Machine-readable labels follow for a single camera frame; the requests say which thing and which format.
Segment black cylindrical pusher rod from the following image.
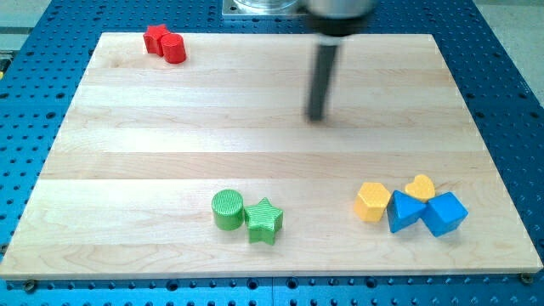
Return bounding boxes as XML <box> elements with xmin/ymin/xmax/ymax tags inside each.
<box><xmin>306</xmin><ymin>35</ymin><xmax>342</xmax><ymax>122</ymax></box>

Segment yellow hexagon block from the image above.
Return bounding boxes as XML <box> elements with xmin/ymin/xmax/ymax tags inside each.
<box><xmin>354</xmin><ymin>182</ymin><xmax>391</xmax><ymax>222</ymax></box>

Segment red star block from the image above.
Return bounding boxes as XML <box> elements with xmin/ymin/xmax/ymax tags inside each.
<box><xmin>143</xmin><ymin>24</ymin><xmax>170</xmax><ymax>57</ymax></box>

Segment green star block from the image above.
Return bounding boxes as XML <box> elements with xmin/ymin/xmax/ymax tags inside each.
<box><xmin>244</xmin><ymin>197</ymin><xmax>284</xmax><ymax>245</ymax></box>

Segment silver robot mounting plate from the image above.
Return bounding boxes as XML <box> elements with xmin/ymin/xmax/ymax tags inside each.
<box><xmin>221</xmin><ymin>0</ymin><xmax>307</xmax><ymax>18</ymax></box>

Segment red cylinder block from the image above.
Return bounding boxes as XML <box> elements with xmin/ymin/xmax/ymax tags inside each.
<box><xmin>161</xmin><ymin>33</ymin><xmax>187</xmax><ymax>64</ymax></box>

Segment yellow heart block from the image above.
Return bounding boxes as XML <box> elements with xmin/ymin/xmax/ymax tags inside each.
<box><xmin>405</xmin><ymin>174</ymin><xmax>436</xmax><ymax>202</ymax></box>

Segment blue triangle block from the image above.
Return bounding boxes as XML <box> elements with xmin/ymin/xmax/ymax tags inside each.
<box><xmin>387</xmin><ymin>190</ymin><xmax>427</xmax><ymax>233</ymax></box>

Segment green cylinder block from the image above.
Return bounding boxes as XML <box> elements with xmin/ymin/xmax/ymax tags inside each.
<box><xmin>211</xmin><ymin>190</ymin><xmax>244</xmax><ymax>230</ymax></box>

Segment blue cube block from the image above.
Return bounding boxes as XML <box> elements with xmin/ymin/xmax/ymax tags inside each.
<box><xmin>422</xmin><ymin>192</ymin><xmax>468</xmax><ymax>237</ymax></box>

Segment light wooden board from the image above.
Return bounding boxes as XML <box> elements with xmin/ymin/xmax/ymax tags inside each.
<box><xmin>1</xmin><ymin>32</ymin><xmax>542</xmax><ymax>280</ymax></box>

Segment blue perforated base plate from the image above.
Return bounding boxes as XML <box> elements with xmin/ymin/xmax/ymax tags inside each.
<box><xmin>1</xmin><ymin>1</ymin><xmax>543</xmax><ymax>305</ymax></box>

